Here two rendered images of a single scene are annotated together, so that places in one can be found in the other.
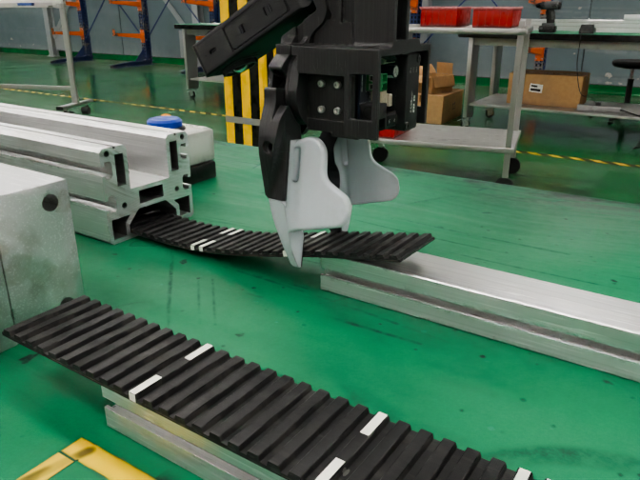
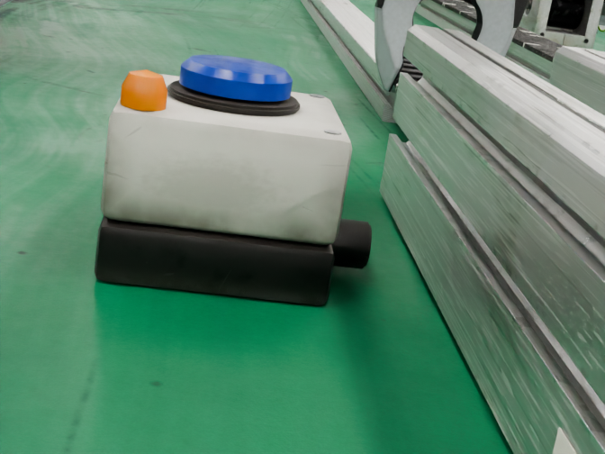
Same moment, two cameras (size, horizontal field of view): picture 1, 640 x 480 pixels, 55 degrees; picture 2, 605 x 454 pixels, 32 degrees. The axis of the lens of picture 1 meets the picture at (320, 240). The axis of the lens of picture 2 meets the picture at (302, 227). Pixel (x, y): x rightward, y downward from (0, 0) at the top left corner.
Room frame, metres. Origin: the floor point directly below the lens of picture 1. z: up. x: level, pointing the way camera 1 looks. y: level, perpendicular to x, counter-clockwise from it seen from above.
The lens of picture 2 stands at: (0.93, 0.48, 0.91)
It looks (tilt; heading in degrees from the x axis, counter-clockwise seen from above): 17 degrees down; 229
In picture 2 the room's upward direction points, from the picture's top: 9 degrees clockwise
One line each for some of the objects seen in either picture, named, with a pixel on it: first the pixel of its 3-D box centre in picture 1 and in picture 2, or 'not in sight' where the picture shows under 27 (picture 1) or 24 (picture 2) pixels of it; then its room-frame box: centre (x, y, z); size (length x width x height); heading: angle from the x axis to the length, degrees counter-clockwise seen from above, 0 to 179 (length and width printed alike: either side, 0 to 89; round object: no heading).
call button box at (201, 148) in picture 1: (162, 154); (246, 179); (0.70, 0.19, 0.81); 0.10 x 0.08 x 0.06; 146
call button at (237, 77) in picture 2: (165, 126); (234, 89); (0.71, 0.18, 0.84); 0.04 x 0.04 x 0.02
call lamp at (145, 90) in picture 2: not in sight; (144, 87); (0.75, 0.19, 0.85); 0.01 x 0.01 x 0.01
